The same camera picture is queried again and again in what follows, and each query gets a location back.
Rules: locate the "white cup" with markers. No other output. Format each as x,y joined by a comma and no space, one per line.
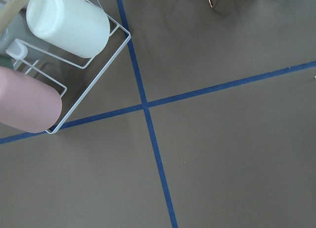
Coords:
75,26

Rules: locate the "pink cup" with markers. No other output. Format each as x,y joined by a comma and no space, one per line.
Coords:
26,103

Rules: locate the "grey cup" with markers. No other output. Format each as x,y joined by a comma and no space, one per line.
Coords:
17,28

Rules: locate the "white wire cup rack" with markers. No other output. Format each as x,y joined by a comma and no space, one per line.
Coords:
73,77

